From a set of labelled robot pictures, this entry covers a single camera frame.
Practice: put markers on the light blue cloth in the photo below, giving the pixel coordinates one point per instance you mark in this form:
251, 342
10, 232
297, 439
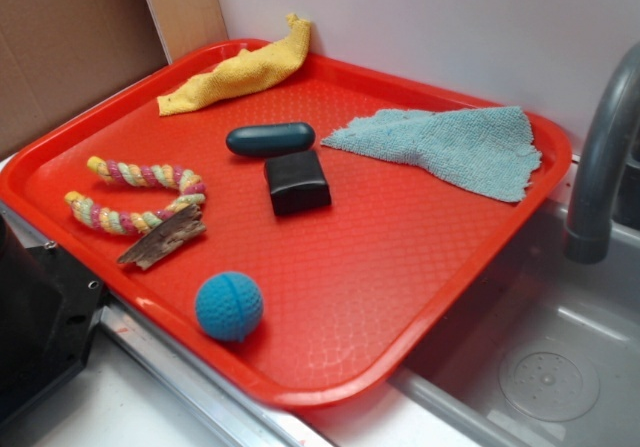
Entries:
487, 151

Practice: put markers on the light wooden board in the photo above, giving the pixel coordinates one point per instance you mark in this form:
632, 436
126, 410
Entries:
186, 25

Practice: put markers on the blue textured ball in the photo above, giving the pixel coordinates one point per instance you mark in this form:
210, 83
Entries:
229, 306

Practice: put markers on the aluminium rail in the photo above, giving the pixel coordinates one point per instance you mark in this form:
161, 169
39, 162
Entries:
140, 388

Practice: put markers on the brown driftwood piece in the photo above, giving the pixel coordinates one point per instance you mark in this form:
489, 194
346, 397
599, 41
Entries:
165, 239

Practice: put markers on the red plastic tray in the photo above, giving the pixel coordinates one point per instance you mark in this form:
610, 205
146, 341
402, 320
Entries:
348, 289

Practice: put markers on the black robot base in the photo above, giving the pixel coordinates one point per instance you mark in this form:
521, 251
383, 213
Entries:
50, 306

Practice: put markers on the black rectangular block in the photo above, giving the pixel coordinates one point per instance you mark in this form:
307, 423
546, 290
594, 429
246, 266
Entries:
296, 183

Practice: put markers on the grey plastic sink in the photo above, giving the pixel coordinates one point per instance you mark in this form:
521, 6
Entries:
539, 350

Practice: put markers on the dark teal capsule object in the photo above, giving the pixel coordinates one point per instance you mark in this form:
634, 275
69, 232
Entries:
271, 140

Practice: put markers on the grey faucet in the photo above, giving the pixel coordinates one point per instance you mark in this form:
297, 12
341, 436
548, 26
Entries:
606, 186

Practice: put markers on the multicolour rope toy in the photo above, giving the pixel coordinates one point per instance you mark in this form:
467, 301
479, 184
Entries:
131, 199

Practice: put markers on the brown cardboard panel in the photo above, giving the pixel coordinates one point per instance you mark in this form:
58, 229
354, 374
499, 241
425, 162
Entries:
61, 57

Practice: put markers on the yellow cloth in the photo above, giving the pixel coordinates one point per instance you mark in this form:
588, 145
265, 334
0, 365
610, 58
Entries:
246, 73

